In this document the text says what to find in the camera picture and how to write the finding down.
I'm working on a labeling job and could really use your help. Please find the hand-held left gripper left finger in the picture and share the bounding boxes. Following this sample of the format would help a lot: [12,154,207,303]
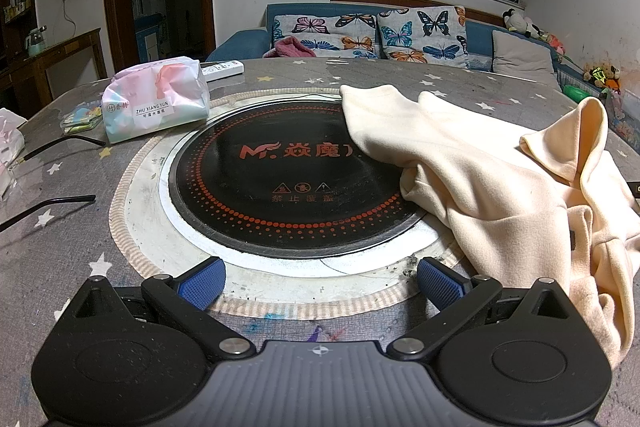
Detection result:
[70,257,253,356]

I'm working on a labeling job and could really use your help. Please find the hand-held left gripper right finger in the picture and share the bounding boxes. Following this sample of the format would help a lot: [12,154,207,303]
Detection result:
[389,258,573,356]

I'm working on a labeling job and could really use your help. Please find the cream garment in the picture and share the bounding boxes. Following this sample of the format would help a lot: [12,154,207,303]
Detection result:
[340,84,640,370]

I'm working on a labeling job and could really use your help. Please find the black round induction cooktop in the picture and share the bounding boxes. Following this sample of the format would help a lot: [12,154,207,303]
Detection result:
[122,94,466,293]

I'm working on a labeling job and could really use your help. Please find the grey star tablecloth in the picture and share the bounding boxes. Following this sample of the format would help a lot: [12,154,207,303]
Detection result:
[0,57,640,427]

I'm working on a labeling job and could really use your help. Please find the plain grey cushion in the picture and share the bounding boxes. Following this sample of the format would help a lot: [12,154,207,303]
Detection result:
[491,29,560,88]

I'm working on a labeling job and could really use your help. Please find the colourful plush toys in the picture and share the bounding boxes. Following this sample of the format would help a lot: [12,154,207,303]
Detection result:
[530,24,621,88]

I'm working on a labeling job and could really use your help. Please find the white pink tissue packet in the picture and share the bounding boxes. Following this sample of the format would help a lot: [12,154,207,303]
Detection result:
[102,60,211,144]

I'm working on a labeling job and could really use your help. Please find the small colourful packet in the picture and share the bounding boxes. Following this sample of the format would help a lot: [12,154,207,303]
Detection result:
[60,104,106,135]

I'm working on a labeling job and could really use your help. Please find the black white plush toy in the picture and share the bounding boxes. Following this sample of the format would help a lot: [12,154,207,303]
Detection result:
[502,9,533,34]

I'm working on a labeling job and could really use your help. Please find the white power strip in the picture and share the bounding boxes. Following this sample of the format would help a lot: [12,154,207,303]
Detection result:
[200,61,245,82]

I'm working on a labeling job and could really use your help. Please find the crumpled pink white wrapper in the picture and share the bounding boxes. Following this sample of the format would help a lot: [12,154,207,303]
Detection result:
[0,159,15,202]
[0,108,28,162]

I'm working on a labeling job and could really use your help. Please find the butterfly print cushion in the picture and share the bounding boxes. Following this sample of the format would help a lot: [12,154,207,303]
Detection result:
[272,13,378,59]
[376,6,471,68]

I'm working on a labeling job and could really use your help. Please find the blue sofa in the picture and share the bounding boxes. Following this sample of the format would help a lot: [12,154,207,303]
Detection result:
[205,2,640,142]

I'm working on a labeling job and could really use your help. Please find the blue storage box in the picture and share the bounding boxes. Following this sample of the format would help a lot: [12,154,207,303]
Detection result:
[135,14,166,62]

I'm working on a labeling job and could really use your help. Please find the pink cloth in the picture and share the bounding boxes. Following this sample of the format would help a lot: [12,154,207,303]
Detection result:
[264,36,317,60]

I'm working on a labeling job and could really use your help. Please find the wooden side table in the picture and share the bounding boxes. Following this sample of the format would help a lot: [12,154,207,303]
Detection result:
[0,27,108,118]

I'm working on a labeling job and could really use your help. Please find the pale green kettle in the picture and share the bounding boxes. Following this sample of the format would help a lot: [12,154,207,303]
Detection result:
[26,26,48,56]

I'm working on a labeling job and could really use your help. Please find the black cable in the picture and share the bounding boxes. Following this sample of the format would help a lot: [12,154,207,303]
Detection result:
[22,134,107,160]
[0,193,97,233]

